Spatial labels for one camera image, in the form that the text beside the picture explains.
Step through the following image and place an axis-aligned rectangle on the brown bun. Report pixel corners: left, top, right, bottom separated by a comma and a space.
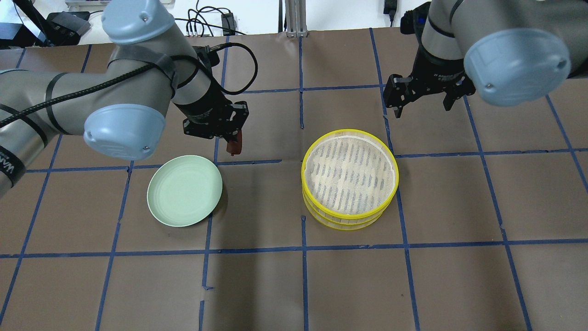
226, 130, 243, 156

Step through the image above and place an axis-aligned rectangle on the black braided cable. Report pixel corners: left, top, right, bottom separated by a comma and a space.
0, 42, 259, 129

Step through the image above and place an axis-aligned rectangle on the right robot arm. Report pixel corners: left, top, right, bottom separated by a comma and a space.
383, 0, 588, 118

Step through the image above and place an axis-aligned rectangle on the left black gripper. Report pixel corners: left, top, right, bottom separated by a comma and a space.
177, 90, 249, 141

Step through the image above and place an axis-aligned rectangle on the green plate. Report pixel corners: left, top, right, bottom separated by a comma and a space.
146, 155, 223, 228

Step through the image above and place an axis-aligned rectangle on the black camera stand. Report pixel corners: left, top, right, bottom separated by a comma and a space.
0, 0, 92, 50

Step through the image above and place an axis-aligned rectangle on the yellow steamer layer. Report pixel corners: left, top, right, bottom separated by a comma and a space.
302, 191, 390, 231
301, 129, 400, 219

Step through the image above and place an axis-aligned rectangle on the black power adapter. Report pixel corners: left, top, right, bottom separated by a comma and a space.
221, 12, 237, 35

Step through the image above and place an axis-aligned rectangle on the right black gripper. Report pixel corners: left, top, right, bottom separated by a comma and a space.
383, 45, 476, 119

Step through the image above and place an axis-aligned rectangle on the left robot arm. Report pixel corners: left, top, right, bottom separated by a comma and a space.
0, 0, 249, 195

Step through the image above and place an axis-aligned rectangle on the aluminium frame post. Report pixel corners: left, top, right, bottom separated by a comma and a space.
285, 0, 308, 38

